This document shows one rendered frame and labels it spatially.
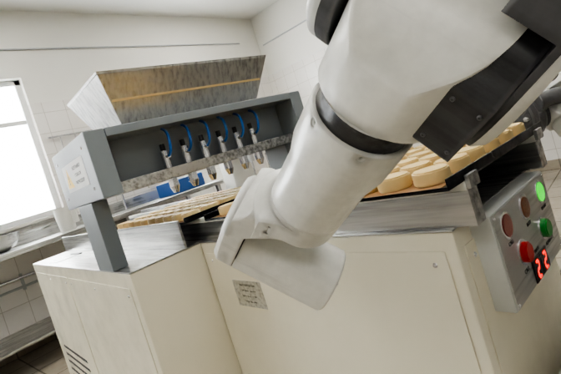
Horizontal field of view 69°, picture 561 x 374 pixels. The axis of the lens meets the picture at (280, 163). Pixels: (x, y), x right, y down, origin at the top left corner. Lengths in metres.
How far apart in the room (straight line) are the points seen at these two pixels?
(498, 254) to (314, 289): 0.31
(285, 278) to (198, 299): 0.72
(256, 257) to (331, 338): 0.47
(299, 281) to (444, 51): 0.25
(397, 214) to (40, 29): 4.43
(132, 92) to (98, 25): 3.92
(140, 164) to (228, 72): 0.40
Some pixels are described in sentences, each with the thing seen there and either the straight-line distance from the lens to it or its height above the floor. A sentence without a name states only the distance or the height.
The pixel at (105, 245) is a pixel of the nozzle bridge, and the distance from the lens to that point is 1.11.
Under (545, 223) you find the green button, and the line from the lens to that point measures 0.78.
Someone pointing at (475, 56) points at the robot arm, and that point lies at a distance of 0.22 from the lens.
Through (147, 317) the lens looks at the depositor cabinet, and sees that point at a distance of 1.05.
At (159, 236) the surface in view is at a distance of 1.19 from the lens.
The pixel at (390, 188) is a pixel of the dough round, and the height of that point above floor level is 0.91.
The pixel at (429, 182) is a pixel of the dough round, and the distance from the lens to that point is 0.57.
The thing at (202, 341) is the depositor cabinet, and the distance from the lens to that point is 1.13.
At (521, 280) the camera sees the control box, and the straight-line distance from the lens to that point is 0.68.
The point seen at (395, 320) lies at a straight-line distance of 0.71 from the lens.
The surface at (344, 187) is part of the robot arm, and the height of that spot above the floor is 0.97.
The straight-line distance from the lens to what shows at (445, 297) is 0.64.
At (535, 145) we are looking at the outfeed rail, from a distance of 0.84.
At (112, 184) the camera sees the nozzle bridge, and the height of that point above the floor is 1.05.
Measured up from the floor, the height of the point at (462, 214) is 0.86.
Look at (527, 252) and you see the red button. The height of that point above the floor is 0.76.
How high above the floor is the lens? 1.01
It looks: 2 degrees down
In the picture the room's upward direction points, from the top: 17 degrees counter-clockwise
